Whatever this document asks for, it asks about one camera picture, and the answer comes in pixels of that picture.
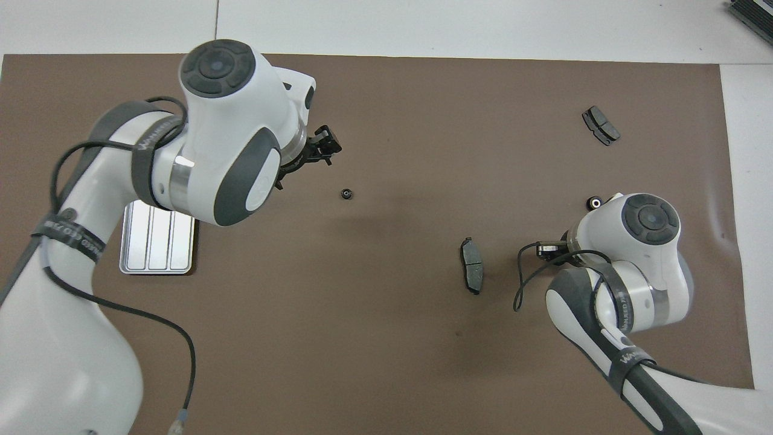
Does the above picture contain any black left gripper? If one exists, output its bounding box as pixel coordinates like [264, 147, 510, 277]
[274, 124, 343, 190]

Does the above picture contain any silver metal tray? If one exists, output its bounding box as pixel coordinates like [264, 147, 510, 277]
[119, 199, 197, 276]

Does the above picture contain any grey brake pad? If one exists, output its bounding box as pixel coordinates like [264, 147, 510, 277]
[582, 106, 621, 147]
[460, 237, 485, 296]

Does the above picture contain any brown table mat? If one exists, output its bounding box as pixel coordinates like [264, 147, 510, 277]
[0, 53, 759, 435]

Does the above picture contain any grey ribbed device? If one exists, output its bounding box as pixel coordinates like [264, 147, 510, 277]
[727, 0, 773, 47]

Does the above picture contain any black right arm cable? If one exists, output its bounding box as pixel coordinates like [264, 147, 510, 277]
[513, 240, 612, 314]

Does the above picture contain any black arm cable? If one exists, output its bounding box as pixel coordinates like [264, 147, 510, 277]
[513, 240, 612, 314]
[35, 95, 197, 435]

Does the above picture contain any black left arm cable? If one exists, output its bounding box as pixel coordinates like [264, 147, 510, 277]
[35, 95, 197, 435]

